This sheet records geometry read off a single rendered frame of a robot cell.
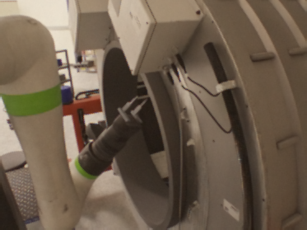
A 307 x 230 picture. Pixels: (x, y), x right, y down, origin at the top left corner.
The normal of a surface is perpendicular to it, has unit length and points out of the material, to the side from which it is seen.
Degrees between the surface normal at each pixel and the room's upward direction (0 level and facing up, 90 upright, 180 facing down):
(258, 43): 49
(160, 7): 43
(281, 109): 61
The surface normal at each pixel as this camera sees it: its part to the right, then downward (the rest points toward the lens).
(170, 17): 0.27, -0.46
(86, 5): 0.33, -0.26
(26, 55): 0.91, 0.20
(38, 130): 0.42, 0.45
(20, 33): 0.72, -0.40
